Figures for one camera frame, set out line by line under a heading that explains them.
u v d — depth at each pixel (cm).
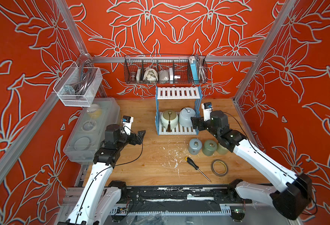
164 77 91
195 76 89
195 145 83
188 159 84
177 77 98
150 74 91
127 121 63
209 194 74
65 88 70
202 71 83
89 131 81
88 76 69
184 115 94
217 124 56
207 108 64
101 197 46
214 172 80
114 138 55
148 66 97
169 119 92
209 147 83
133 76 92
